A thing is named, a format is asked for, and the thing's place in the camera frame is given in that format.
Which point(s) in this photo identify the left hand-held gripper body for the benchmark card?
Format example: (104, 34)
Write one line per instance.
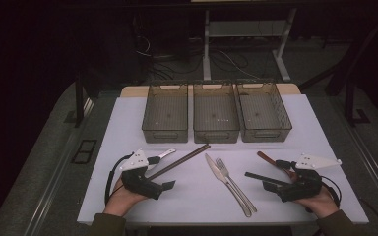
(141, 183)

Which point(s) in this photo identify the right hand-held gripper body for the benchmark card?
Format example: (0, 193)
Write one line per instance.
(303, 188)

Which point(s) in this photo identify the black chopstick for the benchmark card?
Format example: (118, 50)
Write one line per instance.
(259, 176)

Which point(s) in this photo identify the brown wooden spoon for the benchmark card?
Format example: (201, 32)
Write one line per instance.
(266, 158)

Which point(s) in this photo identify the smoky transparent plastic bin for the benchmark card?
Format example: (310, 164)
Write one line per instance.
(216, 114)
(262, 113)
(165, 114)

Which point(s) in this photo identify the steel fork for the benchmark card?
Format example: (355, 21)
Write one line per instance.
(224, 168)

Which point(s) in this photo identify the steel table knife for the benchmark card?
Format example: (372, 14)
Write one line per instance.
(216, 172)

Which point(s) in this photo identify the person's right hand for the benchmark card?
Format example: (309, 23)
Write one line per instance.
(321, 205)

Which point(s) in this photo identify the person's left hand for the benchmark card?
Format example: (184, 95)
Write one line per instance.
(121, 201)

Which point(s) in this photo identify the white table mat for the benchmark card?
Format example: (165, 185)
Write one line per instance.
(190, 196)

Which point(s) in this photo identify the dark metal stand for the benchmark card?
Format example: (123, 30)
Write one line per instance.
(349, 98)
(79, 98)

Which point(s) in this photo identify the white metal stand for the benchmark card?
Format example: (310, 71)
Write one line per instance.
(206, 49)

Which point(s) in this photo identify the metal floor rail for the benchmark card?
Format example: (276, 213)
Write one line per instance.
(50, 190)
(370, 164)

